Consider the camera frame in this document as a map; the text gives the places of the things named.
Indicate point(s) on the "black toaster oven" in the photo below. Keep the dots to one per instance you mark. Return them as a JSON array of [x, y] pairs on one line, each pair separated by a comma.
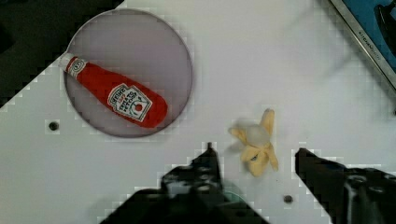
[[372, 23]]

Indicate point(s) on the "red plush ketchup bottle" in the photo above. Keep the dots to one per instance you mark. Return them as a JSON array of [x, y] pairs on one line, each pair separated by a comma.
[[123, 96]]

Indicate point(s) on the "peeled plush banana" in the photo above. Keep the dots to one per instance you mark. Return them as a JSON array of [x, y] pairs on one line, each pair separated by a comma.
[[258, 149]]

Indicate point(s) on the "round grey plate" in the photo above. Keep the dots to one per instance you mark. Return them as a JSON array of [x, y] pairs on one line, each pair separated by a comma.
[[142, 47]]

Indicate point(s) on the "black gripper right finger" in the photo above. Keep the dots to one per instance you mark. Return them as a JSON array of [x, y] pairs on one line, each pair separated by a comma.
[[348, 195]]

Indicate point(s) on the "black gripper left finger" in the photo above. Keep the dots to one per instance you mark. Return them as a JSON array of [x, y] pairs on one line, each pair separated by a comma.
[[188, 194]]

